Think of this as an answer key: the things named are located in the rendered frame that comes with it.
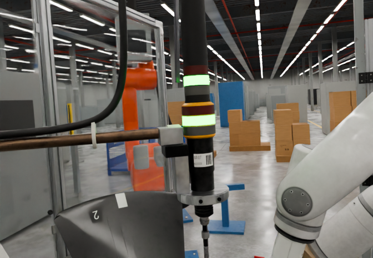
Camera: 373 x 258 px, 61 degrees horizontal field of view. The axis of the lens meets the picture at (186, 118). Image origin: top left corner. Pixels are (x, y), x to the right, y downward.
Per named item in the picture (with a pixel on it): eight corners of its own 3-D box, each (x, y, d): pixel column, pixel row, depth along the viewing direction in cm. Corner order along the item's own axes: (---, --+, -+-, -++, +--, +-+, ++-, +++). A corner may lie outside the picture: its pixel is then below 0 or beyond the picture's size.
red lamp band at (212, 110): (185, 116, 39) (185, 106, 39) (179, 115, 44) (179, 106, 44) (218, 114, 40) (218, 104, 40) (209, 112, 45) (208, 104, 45)
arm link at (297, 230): (280, 200, 65) (276, 213, 66) (273, 215, 57) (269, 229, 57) (322, 215, 62) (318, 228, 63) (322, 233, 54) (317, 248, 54)
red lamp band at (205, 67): (186, 75, 40) (185, 65, 40) (181, 77, 43) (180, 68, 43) (211, 74, 40) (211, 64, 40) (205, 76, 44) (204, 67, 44)
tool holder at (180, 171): (166, 211, 38) (161, 130, 38) (159, 195, 45) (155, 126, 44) (237, 201, 40) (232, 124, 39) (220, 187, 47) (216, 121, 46)
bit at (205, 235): (202, 257, 43) (200, 219, 43) (210, 256, 44) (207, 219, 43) (203, 261, 42) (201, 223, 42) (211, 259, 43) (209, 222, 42)
